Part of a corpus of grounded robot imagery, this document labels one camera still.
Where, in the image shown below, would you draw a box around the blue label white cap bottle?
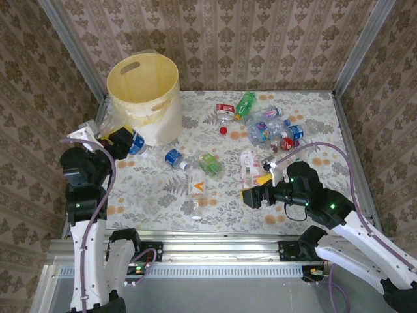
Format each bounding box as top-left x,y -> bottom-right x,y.
279,124 -> 305,142

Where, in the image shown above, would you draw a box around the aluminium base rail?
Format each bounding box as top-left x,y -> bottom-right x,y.
48,231 -> 397,265

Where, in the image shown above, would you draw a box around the thin black right gripper cable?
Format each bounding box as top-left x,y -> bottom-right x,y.
284,201 -> 309,223

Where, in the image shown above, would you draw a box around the crumpled clear colourful label bottle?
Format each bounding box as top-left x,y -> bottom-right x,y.
246,119 -> 292,145

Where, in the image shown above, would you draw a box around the grey metal base plate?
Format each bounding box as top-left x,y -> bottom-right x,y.
31,264 -> 417,313

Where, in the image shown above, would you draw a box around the aluminium table side frame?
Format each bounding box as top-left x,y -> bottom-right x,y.
331,91 -> 384,231
94,95 -> 111,125

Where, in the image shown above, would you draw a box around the cream plastic bin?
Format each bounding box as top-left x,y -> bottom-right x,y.
106,53 -> 183,147

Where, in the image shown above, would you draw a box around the grey slotted cable duct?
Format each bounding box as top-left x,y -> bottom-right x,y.
58,264 -> 306,278

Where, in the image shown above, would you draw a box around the green plastic bottle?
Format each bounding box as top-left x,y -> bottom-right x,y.
233,91 -> 258,121

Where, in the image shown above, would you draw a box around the large clear blue label bottle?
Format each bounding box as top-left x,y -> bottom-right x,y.
97,112 -> 152,159

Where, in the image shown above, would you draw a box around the black controller board orange plug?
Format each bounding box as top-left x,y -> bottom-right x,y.
302,265 -> 330,284

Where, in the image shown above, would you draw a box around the clear bottle purple label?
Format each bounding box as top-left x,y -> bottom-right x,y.
244,105 -> 283,127

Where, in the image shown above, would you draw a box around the white bottle orange mark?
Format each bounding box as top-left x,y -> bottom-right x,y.
187,168 -> 208,221

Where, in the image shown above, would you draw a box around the floral fern print tablecloth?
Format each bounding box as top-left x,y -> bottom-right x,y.
83,89 -> 372,236

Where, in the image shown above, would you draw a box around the black controller board green light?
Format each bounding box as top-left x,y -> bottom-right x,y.
121,263 -> 154,278

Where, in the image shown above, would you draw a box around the clear bottle small green label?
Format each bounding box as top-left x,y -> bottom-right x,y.
291,143 -> 310,163

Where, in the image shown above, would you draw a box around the red lid clear bottle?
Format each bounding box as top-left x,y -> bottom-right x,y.
269,136 -> 300,154

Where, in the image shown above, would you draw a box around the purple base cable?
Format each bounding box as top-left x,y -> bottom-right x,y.
125,247 -> 158,288
306,263 -> 352,313

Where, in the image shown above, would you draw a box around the crushed red label bottle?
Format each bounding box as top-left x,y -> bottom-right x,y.
216,102 -> 236,135

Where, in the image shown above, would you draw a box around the small blue label bottle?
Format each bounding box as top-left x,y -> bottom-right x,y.
164,148 -> 190,171

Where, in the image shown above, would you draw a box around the crushed white red print bottle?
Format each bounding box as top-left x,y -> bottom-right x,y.
239,148 -> 267,190

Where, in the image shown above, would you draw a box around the aluminium frame post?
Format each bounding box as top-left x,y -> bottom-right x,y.
332,0 -> 397,97
38,0 -> 110,102

